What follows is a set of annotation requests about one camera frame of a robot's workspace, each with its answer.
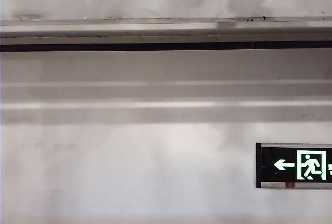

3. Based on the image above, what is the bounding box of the illuminated green exit sign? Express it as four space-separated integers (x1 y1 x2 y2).
255 142 332 190

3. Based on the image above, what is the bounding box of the aluminium whiteboard tray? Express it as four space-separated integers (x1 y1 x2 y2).
0 16 332 53

